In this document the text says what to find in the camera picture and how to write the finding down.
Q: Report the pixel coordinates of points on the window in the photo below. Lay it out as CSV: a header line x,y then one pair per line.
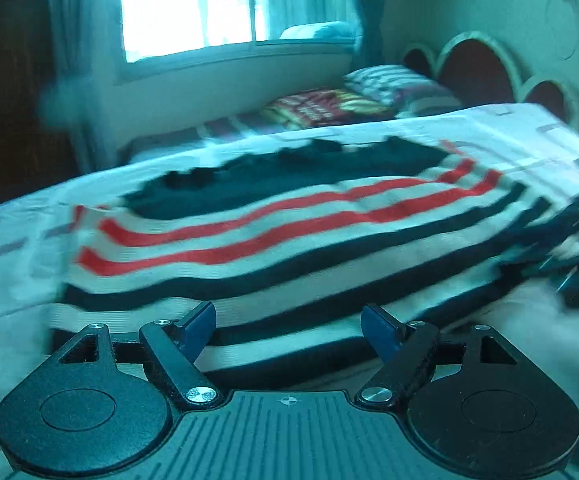
x,y
194,5

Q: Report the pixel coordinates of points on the red printed pillow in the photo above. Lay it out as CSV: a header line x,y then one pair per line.
x,y
327,106

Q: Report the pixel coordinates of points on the striped bed sheet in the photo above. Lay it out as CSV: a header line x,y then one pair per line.
x,y
194,132

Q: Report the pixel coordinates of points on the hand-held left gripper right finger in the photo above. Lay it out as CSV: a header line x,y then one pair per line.
x,y
380,329

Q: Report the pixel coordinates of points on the striped pillow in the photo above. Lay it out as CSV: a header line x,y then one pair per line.
x,y
399,85

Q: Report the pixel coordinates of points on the striped knit sweater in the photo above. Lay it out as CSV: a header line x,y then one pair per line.
x,y
294,220

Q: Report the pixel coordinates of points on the dark wooden door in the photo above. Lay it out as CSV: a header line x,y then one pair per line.
x,y
14,100

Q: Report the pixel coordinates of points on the patterned white bed sheet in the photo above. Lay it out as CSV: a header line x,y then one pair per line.
x,y
14,240

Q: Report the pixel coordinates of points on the blue curtain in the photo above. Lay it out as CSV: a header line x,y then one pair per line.
x,y
369,5
81,35

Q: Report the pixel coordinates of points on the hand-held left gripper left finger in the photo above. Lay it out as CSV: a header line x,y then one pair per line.
x,y
198,327

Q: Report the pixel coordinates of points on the blue cushion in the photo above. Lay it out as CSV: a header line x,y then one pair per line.
x,y
319,31

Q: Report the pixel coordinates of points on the red scalloped headboard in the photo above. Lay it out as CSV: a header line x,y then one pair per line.
x,y
474,67

